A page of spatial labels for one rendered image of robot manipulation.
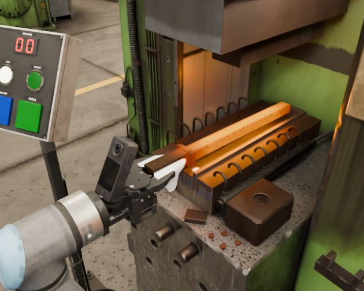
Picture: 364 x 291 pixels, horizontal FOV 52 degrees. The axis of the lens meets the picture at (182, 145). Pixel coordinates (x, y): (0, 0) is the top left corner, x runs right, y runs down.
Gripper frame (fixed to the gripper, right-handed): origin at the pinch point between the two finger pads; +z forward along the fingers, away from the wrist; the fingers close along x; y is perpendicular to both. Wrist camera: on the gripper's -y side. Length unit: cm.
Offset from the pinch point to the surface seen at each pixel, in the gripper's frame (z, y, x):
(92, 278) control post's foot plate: 1, 103, -64
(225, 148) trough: 16.3, 6.1, -1.4
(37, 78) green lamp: -8.4, -5.3, -45.4
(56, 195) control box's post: -8, 42, -56
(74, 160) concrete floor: 41, 105, -158
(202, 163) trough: 8.0, 5.9, -0.8
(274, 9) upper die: 16.9, -27.4, 7.3
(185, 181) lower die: 2.8, 8.4, -0.9
